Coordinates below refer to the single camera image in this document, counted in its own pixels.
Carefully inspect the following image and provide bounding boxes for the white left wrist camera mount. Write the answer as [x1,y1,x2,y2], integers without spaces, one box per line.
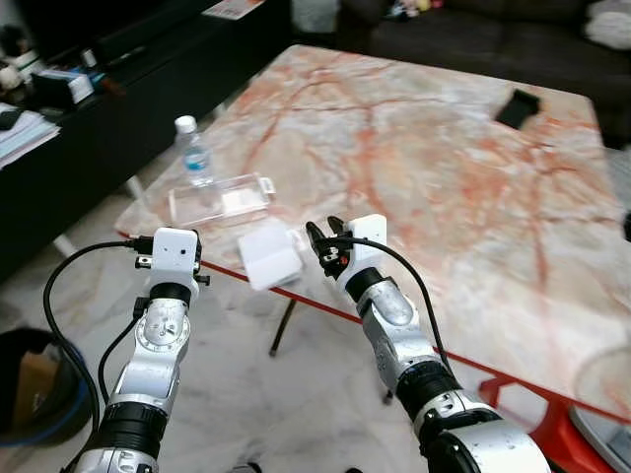
[136,229,203,297]

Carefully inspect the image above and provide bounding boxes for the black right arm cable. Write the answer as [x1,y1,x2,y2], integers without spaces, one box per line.
[323,235,452,368]

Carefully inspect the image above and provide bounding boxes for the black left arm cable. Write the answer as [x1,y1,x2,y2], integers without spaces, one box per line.
[42,236,149,473]

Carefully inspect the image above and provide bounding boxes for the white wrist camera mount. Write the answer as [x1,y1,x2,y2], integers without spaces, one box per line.
[345,215,388,273]
[136,229,203,297]

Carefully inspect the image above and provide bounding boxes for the black wallet white edge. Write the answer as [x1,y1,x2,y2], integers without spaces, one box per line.
[32,69,96,107]

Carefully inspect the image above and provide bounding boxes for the marble table red frame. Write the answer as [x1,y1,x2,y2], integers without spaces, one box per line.
[116,44,631,473]

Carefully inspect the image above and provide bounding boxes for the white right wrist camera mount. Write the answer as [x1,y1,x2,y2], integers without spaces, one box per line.
[345,215,388,273]

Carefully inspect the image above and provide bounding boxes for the white fluffy cushion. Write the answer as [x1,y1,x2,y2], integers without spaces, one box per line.
[584,8,631,50]

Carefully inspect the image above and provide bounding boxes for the clear plastic container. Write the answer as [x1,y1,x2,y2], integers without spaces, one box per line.
[168,174,276,230]

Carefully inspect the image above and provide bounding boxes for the black low TV console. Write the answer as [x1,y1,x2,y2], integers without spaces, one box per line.
[0,0,297,282]

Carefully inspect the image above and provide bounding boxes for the dark sofa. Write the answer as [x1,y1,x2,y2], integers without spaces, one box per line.
[340,0,631,149]

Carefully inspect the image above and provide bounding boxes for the brown cardboard box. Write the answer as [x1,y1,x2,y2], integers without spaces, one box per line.
[8,350,62,427]

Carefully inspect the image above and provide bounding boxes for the black flat pouch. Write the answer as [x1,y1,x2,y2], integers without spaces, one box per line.
[495,89,541,131]

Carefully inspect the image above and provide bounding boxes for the red white leaflet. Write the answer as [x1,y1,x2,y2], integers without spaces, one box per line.
[202,0,267,21]

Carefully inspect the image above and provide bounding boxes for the black round rubbish bin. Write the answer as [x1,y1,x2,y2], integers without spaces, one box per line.
[0,328,96,446]

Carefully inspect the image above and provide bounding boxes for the clear water bottle white cap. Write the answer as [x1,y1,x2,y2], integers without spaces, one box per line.
[175,115,216,189]

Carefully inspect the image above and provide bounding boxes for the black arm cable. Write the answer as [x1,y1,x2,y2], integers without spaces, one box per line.
[323,235,452,368]
[42,236,149,473]

